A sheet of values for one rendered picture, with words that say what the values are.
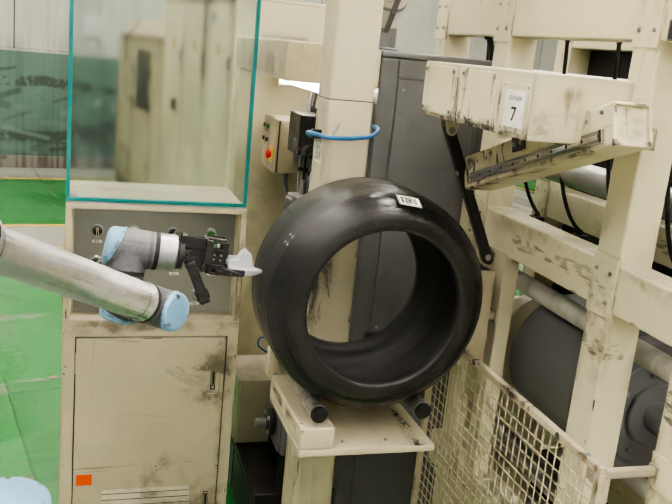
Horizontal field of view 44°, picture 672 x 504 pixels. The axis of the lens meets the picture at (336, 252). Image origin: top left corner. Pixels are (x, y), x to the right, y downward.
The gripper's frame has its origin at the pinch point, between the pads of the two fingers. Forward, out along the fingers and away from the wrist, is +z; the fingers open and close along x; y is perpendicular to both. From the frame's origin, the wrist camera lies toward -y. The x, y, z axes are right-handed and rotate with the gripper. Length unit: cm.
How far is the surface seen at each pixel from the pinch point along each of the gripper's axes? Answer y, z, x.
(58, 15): 53, -81, 905
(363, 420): -38, 39, 4
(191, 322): -35, -3, 61
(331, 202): 21.5, 13.4, -5.6
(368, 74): 53, 26, 25
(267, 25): 74, 60, 344
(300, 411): -34.8, 18.6, -1.7
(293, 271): 4.5, 6.0, -11.0
